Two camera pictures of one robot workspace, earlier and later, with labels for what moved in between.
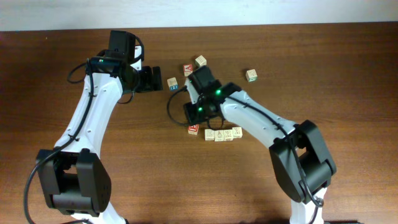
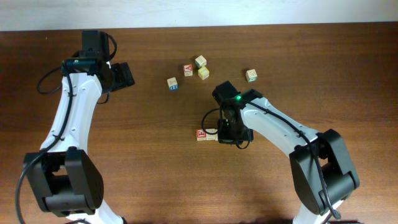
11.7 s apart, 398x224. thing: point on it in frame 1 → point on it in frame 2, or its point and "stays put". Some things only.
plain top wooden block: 201,61 stays put
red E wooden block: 193,129 → 201,135
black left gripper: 148,84 → 124,77
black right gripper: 193,118 → 224,137
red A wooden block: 188,70 stays put
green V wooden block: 251,75 stays put
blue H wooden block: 173,84 stays put
